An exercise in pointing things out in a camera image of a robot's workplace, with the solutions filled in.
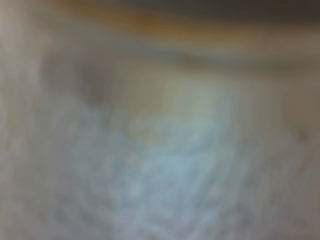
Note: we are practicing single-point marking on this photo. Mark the clear pink-label drink bottle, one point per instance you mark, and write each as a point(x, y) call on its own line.
point(159, 119)

